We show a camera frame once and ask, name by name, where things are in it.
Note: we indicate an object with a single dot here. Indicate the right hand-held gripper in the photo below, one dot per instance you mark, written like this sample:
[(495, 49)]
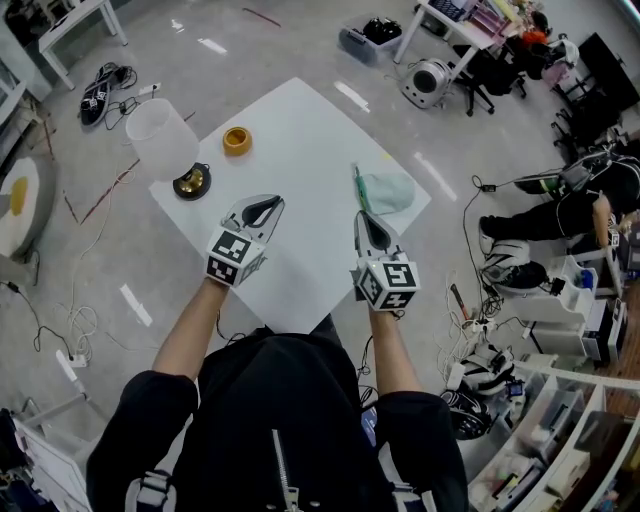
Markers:
[(395, 282)]

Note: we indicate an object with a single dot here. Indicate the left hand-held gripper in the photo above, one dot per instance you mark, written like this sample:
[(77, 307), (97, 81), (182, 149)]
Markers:
[(227, 255)]

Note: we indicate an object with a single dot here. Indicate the light green pencil pouch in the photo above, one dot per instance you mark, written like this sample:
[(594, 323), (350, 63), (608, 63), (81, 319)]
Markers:
[(390, 192)]

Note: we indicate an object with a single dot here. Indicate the person's left forearm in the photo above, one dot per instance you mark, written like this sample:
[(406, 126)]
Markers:
[(192, 330)]

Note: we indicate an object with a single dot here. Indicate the person's right forearm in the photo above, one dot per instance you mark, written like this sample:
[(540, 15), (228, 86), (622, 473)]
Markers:
[(397, 350)]

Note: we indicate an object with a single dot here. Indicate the orange bowl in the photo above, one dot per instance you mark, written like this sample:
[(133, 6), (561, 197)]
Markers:
[(237, 142)]

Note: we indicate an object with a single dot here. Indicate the black power adapter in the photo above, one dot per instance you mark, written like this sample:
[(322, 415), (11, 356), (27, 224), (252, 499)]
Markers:
[(487, 188)]

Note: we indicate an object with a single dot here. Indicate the white and black helmet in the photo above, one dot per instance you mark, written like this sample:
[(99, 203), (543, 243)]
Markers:
[(515, 265)]

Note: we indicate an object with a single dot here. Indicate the white power strip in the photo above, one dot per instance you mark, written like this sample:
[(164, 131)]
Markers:
[(149, 90), (77, 360)]

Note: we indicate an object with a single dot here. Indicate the silver pet carrier backpack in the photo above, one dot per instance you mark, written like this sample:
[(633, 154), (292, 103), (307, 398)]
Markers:
[(425, 82)]

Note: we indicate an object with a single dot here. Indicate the white black-striped helmet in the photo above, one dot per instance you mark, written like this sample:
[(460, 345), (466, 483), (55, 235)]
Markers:
[(487, 370)]

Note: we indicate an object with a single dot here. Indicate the black oval tray green stripe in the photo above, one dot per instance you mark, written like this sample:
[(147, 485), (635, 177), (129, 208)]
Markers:
[(540, 184)]

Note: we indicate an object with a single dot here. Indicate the black office chair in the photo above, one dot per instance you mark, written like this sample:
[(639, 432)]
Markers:
[(487, 80)]

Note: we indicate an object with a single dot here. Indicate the clear plastic storage bin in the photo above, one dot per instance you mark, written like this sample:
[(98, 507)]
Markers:
[(367, 42)]

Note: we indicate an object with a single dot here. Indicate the white cabinet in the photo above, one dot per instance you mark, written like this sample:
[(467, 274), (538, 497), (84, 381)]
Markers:
[(570, 310)]

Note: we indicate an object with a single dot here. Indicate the person's black jacket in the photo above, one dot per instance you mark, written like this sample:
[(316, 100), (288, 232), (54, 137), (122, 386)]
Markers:
[(280, 425)]

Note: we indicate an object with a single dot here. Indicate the white desk with pink clutter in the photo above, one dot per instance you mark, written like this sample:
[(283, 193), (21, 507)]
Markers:
[(450, 20)]

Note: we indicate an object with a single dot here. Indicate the small white table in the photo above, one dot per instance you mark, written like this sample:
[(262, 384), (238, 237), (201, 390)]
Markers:
[(75, 27)]

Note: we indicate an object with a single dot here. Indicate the white shelf unit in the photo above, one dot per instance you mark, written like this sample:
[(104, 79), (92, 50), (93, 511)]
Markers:
[(550, 450)]

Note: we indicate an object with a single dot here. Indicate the low white furniture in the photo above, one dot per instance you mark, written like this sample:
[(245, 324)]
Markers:
[(55, 465)]

